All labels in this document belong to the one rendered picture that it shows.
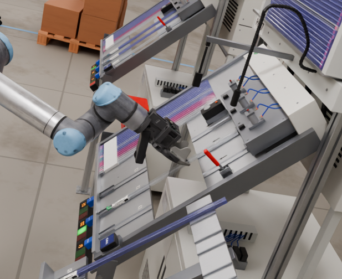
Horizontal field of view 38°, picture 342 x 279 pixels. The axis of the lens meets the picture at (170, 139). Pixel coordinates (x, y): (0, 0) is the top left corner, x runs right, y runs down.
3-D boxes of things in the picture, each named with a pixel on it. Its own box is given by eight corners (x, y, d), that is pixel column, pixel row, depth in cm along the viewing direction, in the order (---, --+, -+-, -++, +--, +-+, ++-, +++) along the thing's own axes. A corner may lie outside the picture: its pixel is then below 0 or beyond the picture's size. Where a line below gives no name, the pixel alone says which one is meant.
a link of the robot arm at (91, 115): (61, 132, 144) (85, 109, 139) (78, 119, 154) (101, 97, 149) (80, 152, 144) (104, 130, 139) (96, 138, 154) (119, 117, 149)
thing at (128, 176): (104, 260, 146) (97, 253, 144) (105, 150, 204) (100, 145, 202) (158, 228, 143) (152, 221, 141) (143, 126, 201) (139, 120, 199)
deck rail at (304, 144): (106, 272, 146) (93, 259, 143) (106, 267, 147) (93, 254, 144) (323, 146, 134) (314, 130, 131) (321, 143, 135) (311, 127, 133)
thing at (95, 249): (106, 267, 147) (91, 252, 144) (106, 156, 205) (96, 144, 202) (109, 265, 147) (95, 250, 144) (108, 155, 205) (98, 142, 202)
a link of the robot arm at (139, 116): (121, 127, 143) (121, 115, 150) (133, 136, 145) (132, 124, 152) (138, 109, 141) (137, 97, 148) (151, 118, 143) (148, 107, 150)
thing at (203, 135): (216, 203, 141) (207, 191, 139) (184, 107, 199) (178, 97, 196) (320, 143, 135) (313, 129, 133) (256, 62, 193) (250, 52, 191)
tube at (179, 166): (108, 212, 160) (107, 209, 160) (108, 209, 161) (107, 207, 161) (245, 130, 152) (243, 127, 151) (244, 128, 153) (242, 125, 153)
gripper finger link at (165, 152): (180, 161, 150) (158, 145, 147) (176, 165, 150) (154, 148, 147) (178, 154, 154) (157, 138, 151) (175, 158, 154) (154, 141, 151)
